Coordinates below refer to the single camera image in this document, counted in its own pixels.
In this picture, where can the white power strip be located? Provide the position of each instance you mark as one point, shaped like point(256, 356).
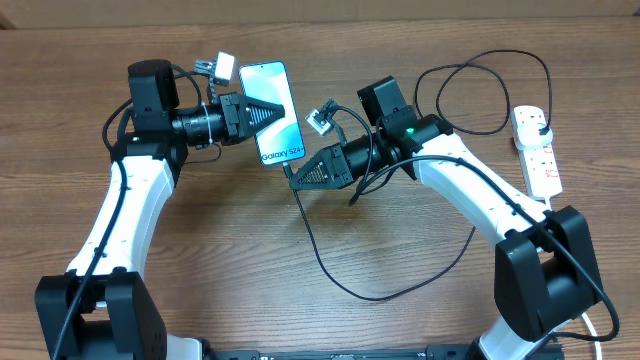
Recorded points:
point(539, 166)

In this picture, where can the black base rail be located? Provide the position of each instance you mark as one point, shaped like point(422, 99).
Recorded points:
point(446, 352)

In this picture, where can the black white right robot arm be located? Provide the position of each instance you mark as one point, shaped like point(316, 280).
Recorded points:
point(546, 272)

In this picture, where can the blue Samsung Galaxy smartphone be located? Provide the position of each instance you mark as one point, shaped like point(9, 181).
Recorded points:
point(282, 141)

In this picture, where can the white charger adapter plug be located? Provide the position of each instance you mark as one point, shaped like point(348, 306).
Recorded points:
point(529, 137)

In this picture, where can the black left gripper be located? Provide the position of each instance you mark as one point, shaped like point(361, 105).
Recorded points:
point(236, 120)

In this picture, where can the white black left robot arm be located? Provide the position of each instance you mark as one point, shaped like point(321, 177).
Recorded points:
point(100, 307)

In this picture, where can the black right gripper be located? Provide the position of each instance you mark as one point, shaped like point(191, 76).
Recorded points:
point(341, 170)

